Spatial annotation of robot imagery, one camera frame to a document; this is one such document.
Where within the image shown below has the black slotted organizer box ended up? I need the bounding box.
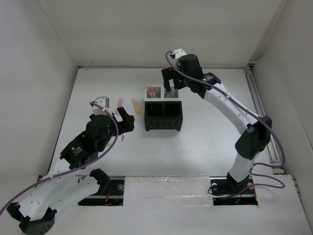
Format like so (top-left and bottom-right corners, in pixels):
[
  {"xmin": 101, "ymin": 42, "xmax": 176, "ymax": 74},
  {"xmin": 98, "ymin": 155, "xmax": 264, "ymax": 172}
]
[{"xmin": 144, "ymin": 101, "xmax": 183, "ymax": 131}]

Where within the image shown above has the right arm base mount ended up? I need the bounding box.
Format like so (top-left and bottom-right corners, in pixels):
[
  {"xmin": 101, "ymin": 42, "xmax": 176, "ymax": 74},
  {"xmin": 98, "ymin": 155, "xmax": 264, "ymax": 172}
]
[{"xmin": 208, "ymin": 176, "xmax": 258, "ymax": 206}]

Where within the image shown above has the orange highlighter marker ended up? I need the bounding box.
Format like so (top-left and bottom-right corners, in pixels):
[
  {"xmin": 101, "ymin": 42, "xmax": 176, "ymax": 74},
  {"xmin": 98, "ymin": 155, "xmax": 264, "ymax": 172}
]
[{"xmin": 131, "ymin": 97, "xmax": 141, "ymax": 115}]

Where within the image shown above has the aluminium rail right side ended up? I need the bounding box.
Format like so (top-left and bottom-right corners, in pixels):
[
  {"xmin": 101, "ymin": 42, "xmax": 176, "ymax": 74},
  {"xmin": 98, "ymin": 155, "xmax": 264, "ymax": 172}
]
[{"xmin": 244, "ymin": 63, "xmax": 286, "ymax": 181}]

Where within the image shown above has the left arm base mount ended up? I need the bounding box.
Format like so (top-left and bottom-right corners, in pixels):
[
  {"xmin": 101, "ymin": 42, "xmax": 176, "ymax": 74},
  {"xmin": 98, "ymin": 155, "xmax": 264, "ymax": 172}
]
[{"xmin": 78, "ymin": 176, "xmax": 125, "ymax": 207}]

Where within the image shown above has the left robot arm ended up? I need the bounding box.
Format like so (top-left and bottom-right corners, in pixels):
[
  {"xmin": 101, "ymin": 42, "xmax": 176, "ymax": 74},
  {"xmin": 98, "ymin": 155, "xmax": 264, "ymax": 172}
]
[{"xmin": 4, "ymin": 104, "xmax": 134, "ymax": 235}]

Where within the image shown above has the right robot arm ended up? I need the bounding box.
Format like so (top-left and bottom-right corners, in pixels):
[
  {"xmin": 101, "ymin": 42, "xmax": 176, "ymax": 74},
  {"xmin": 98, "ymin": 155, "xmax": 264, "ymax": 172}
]
[{"xmin": 161, "ymin": 49, "xmax": 272, "ymax": 196}]

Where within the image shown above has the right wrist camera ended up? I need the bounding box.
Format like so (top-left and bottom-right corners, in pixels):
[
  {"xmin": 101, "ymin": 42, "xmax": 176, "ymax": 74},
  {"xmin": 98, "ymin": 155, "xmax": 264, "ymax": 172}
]
[{"xmin": 170, "ymin": 48, "xmax": 187, "ymax": 60}]

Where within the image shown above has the white slotted organizer box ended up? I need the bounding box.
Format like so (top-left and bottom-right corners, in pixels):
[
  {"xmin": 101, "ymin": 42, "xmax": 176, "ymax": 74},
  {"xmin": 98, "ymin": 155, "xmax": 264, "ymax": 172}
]
[{"xmin": 144, "ymin": 85, "xmax": 180, "ymax": 101}]

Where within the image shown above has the red pen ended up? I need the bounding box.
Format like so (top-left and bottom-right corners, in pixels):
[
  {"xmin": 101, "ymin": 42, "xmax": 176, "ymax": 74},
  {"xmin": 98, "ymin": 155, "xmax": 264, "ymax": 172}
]
[
  {"xmin": 146, "ymin": 86, "xmax": 153, "ymax": 98},
  {"xmin": 150, "ymin": 85, "xmax": 157, "ymax": 98}
]

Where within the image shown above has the purple highlighter marker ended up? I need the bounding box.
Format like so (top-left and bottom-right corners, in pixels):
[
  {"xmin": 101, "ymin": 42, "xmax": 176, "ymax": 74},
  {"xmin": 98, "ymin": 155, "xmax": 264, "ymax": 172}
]
[{"xmin": 115, "ymin": 97, "xmax": 124, "ymax": 116}]

